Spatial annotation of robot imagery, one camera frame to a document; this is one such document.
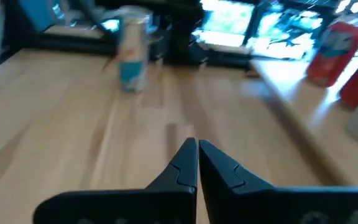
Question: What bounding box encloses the light blue Red Bull can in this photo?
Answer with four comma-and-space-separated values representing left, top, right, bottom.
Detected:
116, 6, 152, 93

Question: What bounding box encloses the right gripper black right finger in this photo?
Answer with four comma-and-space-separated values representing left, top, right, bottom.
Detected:
198, 139, 358, 224

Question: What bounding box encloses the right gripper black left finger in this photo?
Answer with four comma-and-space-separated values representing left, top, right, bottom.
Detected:
32, 138, 198, 224

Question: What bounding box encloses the red and blue Pepsi can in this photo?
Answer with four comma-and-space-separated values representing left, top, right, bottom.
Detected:
306, 21, 358, 88

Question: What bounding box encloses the wooden shelf board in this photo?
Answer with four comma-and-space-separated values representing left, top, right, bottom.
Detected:
249, 46, 358, 187

